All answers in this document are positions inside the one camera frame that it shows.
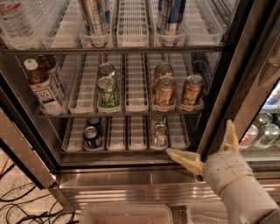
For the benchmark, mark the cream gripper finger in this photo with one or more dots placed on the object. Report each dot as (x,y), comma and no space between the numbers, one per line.
(190,160)
(230,140)

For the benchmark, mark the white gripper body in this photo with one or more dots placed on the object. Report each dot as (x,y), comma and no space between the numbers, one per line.
(227,170)

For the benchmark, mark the orange can lane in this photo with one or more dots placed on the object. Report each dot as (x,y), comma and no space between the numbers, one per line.
(192,90)

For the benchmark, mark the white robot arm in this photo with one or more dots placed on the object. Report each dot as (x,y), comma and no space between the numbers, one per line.
(247,202)

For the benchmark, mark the red white can neighbouring fridge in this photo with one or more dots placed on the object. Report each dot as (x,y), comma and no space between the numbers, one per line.
(249,137)

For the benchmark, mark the silver can neighbouring fridge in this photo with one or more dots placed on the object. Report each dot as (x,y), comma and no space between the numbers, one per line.
(270,133)

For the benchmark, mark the silver can front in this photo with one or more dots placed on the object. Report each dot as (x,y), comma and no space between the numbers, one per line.
(159,136)

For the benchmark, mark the silver can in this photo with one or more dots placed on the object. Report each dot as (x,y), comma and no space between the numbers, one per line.
(157,119)
(159,136)

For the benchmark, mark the silver can rear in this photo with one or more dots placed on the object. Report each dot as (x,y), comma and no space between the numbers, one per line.
(157,119)

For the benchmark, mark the orange can front middle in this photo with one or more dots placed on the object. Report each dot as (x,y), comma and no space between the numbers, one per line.
(164,91)

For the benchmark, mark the orange can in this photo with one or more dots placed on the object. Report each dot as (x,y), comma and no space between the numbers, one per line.
(163,68)
(164,91)

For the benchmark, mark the orange can rear middle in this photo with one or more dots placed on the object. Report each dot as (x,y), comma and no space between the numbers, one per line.
(163,68)

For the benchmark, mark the blue can front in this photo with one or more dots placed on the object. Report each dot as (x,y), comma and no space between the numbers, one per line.
(92,137)

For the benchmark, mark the blue can rear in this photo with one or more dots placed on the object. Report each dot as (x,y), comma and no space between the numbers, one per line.
(96,121)

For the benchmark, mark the green can front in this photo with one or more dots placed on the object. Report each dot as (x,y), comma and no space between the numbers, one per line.
(108,92)

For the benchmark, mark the tall blue can top right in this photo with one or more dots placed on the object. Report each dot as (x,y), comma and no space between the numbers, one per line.
(169,16)

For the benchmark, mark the tall can top left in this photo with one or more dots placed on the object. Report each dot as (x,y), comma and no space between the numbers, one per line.
(96,16)

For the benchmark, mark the open fridge glass door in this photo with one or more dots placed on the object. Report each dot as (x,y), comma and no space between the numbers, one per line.
(29,140)

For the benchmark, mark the clear plastic bin right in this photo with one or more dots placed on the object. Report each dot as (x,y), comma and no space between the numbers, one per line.
(206,212)

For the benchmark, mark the clear plastic bin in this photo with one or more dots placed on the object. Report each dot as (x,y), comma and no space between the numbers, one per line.
(206,212)
(125,213)

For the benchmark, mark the clear plastic bin left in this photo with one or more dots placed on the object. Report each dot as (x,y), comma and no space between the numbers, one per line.
(125,213)

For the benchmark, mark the tea bottle white label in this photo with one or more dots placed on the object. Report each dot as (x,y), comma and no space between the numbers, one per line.
(41,84)

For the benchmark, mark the rear tea bottle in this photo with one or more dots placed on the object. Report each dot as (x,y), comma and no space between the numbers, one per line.
(51,65)

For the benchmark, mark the clear water bottle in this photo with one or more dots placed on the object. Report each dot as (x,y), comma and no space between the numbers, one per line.
(13,20)

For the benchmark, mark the middle wire shelf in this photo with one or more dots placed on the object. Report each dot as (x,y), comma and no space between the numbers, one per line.
(142,113)

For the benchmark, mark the wire shelf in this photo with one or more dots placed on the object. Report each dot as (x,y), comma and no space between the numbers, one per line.
(150,49)
(142,113)

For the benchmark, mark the top wire shelf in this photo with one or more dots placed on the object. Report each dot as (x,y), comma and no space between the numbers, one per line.
(150,49)

